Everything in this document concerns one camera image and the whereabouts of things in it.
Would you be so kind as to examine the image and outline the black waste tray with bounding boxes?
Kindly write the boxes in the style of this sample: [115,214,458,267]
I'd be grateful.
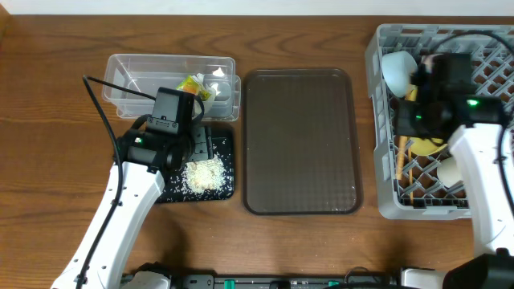
[156,128,235,203]

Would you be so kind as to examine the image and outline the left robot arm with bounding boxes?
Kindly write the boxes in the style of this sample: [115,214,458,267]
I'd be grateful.
[52,116,214,288]

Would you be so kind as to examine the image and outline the brown serving tray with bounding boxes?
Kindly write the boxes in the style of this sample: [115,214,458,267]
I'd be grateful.
[243,68,363,215]

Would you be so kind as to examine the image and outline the light blue bowl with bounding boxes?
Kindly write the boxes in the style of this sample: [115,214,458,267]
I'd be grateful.
[381,51,418,98]

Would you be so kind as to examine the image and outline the rice leftovers pile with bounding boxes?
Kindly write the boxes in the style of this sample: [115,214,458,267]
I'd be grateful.
[182,155,227,194]

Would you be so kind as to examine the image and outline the white green cup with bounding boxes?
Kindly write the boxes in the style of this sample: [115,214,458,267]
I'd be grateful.
[436,157,463,188]

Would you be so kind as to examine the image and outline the yellow plate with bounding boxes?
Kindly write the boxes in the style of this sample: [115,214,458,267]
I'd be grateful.
[410,137,447,157]

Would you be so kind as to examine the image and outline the green snack wrapper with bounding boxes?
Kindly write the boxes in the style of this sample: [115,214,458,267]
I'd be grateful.
[176,73,214,101]

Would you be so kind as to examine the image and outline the clear plastic waste bin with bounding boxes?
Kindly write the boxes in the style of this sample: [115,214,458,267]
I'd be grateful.
[104,54,241,121]

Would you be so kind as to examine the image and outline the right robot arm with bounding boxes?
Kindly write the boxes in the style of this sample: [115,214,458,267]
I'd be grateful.
[394,96,513,288]

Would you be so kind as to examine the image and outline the grey dishwasher rack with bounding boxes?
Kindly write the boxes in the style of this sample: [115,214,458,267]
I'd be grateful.
[365,24,513,220]

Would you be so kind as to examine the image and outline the wooden chopstick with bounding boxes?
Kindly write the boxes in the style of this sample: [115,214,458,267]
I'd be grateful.
[408,147,414,206]
[395,85,418,180]

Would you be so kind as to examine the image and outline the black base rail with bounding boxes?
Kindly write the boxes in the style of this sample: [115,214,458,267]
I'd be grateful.
[121,273,400,289]

